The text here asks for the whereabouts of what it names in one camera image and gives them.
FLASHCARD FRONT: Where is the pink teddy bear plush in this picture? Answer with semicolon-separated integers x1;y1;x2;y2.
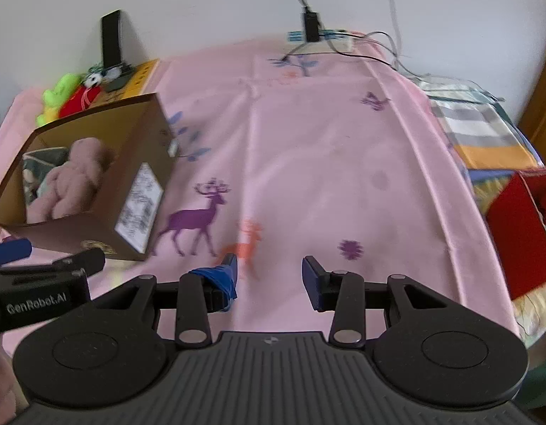
26;137;113;223

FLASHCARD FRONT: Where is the floral fabric pouch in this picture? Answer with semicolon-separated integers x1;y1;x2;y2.
22;147;69;205

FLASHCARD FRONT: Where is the left hand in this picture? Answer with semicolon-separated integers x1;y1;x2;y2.
0;337;16;425

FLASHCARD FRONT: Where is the brown cardboard box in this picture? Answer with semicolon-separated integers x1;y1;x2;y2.
0;94;177;260

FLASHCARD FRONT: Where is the pink deer print bedsheet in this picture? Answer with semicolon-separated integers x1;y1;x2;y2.
0;40;518;333

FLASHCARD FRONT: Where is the lime green frog plush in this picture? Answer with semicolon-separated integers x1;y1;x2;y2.
36;73;82;127

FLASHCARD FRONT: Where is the red panda charm plush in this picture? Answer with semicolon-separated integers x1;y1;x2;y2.
58;72;103;118

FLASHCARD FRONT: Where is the dark green small object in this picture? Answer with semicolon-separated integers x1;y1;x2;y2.
103;62;136;92

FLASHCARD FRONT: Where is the yellow flat box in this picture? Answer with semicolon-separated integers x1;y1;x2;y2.
92;58;161;107

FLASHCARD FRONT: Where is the red cardboard box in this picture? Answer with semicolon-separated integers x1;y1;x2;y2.
486;166;546;300

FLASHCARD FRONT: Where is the black upright phone stand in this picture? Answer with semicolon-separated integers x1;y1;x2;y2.
101;10;122;69

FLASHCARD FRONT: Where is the striped folded blanket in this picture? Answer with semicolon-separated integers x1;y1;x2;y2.
418;81;544;170

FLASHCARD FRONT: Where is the white power strip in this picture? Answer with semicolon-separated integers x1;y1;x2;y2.
283;31;354;55

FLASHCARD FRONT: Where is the black charger adapter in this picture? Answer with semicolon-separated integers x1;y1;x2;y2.
303;7;321;43

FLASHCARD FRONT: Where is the black charging cable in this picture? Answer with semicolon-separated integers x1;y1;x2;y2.
278;30;416;76

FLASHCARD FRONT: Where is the wooden window frame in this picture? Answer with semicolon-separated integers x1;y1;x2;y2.
518;59;546;164

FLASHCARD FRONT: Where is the grey wall cable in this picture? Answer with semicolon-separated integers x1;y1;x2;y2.
376;0;506;103

